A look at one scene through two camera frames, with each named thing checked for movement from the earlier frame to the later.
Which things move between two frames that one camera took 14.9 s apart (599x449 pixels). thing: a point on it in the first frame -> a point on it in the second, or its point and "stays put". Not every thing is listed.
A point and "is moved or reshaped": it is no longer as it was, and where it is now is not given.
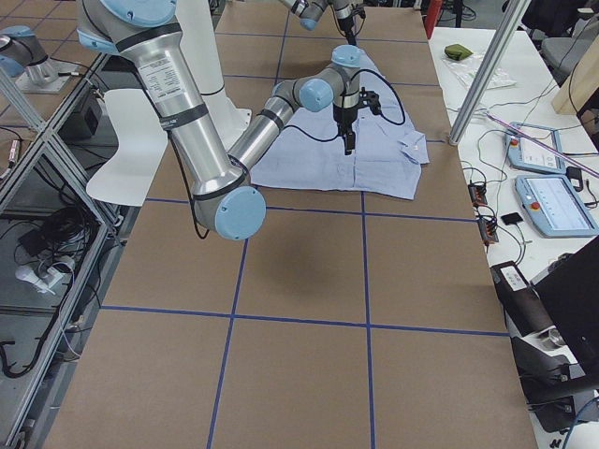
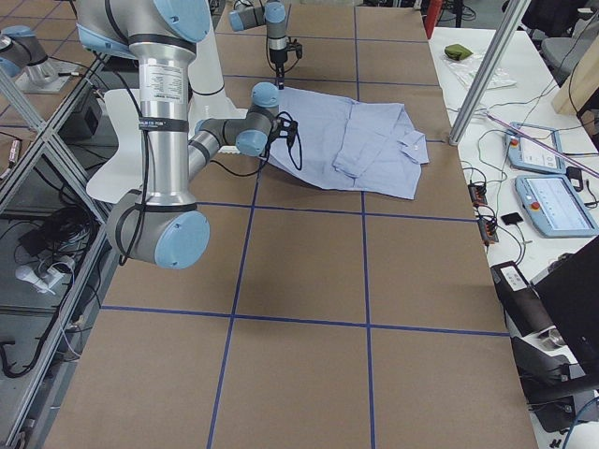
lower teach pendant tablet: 555,207 stays put
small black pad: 512,218 stays put
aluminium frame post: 488,72 stays put
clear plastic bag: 468,68 stays put
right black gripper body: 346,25 -> 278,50
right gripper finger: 350,37 -> 278,71
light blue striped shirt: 388,152 is moved or reshaped
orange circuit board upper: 478,194 stays put
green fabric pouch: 457,51 stays put
